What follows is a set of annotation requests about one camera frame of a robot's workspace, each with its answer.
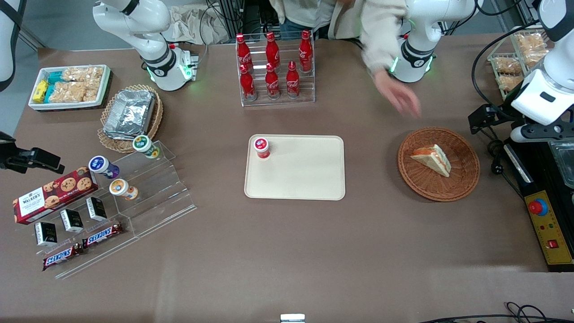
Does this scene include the red cola bottle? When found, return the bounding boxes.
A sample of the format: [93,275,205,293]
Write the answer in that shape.
[236,33,253,72]
[286,61,300,99]
[265,31,281,69]
[239,64,257,101]
[299,30,313,73]
[265,63,281,100]

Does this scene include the light oval wicker basket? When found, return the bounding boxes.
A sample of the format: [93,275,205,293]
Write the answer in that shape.
[97,84,164,154]

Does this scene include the black equipment box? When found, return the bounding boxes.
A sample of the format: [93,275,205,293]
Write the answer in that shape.
[504,139,574,273]

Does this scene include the triangle sandwich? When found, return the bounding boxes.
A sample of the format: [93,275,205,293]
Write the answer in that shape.
[410,144,451,178]

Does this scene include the black equipment with cables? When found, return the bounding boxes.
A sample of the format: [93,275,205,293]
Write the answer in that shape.
[486,127,526,199]

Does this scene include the white wire snack rack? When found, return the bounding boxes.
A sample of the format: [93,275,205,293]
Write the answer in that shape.
[487,26,550,100]

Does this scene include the green lid yogurt cup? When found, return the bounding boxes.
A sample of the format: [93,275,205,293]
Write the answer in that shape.
[132,135,161,159]

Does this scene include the small black carton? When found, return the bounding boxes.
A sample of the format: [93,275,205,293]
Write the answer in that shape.
[35,222,58,247]
[60,209,84,233]
[86,196,108,222]

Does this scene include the stack of foil containers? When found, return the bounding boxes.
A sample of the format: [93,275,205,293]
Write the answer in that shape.
[103,89,157,141]

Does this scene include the clear rice cracker bag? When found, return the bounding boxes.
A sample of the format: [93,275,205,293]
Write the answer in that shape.
[48,81,100,104]
[62,66,104,83]

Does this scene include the clear acrylic bottle rack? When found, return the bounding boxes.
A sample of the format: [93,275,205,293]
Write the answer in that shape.
[236,31,316,107]

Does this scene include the clear fried snack bag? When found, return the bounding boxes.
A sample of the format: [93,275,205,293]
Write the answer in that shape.
[497,74,523,92]
[522,48,550,69]
[514,33,546,51]
[493,57,523,75]

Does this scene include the black floor cables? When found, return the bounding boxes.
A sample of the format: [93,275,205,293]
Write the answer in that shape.
[416,301,574,323]

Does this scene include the Snickers chocolate bar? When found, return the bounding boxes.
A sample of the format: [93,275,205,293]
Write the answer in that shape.
[42,243,84,272]
[82,222,124,249]

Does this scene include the red emergency stop button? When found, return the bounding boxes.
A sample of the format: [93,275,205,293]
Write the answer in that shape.
[528,198,549,216]

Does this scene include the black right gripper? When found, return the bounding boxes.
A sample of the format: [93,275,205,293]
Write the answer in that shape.
[0,132,65,175]

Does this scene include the beige plastic tray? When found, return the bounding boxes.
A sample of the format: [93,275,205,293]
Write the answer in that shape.
[244,135,346,201]

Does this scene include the blue lid purple cup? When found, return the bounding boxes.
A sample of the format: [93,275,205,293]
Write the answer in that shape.
[88,155,120,180]

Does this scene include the forearm in beige sleeve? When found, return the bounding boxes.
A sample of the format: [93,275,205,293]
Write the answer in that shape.
[360,0,409,80]

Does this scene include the brown round wicker basket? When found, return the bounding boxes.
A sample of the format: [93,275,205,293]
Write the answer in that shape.
[397,127,481,202]

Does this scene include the red lid yogurt cup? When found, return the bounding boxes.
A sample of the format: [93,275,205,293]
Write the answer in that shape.
[253,136,271,160]

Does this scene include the person's bare hand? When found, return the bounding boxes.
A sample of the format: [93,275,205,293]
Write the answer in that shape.
[374,69,422,119]

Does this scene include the clear acrylic step display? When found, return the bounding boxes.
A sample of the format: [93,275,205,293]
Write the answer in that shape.
[13,140,197,280]

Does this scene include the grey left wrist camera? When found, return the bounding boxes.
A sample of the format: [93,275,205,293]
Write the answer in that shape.
[510,123,574,144]

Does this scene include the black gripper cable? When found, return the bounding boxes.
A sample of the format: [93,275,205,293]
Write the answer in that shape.
[470,20,541,118]

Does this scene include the orange lid yogurt cup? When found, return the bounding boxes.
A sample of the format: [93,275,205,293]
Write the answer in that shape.
[109,178,139,201]

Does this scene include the crumpled beige bag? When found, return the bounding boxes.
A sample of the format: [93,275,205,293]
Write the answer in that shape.
[161,4,230,45]

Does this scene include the yellow control panel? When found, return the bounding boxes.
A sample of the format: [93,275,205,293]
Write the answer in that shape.
[524,190,574,266]

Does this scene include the yellow snack packet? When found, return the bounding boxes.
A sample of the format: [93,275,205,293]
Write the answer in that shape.
[33,79,49,104]

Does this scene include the white rectangular snack bin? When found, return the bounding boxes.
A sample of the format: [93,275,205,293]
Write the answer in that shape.
[28,65,112,111]

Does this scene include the clear plastic container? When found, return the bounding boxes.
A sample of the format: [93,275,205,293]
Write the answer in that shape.
[548,140,574,189]

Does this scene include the red Walkers cookie box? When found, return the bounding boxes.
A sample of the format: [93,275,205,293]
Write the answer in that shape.
[12,166,99,225]

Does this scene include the thin black cable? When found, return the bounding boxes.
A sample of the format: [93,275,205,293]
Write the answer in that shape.
[193,0,239,68]

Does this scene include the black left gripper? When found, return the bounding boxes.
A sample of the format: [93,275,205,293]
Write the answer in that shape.
[468,105,516,135]

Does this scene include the person's torso beige jacket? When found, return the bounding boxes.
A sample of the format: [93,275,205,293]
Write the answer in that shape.
[269,0,373,40]

